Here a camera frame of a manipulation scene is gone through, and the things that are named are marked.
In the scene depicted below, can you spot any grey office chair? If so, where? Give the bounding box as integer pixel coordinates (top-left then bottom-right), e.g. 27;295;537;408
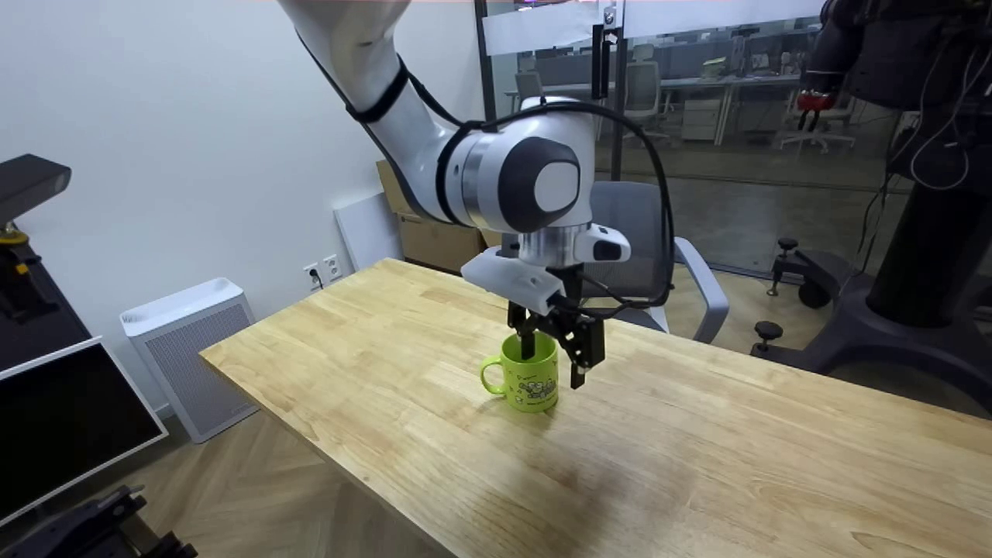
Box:
587;180;730;344

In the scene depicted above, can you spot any open cardboard box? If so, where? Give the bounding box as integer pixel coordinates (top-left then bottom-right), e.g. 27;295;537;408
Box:
376;162;484;273

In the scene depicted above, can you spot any white air purifier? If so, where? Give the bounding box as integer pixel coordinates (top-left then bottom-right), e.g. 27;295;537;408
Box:
120;275;256;443

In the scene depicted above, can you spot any green ceramic mug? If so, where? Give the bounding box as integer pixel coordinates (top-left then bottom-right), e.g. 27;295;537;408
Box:
477;333;557;411

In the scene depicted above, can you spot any black monitor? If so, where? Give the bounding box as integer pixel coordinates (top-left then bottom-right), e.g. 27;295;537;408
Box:
0;339;167;524

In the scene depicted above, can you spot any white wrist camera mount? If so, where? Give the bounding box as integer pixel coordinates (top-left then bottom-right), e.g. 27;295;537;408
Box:
462;248;574;315

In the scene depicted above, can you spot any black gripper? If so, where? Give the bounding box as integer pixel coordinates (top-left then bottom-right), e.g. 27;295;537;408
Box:
508;268;604;390

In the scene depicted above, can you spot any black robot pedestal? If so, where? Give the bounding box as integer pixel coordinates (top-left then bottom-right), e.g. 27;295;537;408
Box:
751;0;992;411

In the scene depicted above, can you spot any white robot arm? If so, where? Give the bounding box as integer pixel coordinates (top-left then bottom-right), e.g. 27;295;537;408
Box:
280;0;633;388

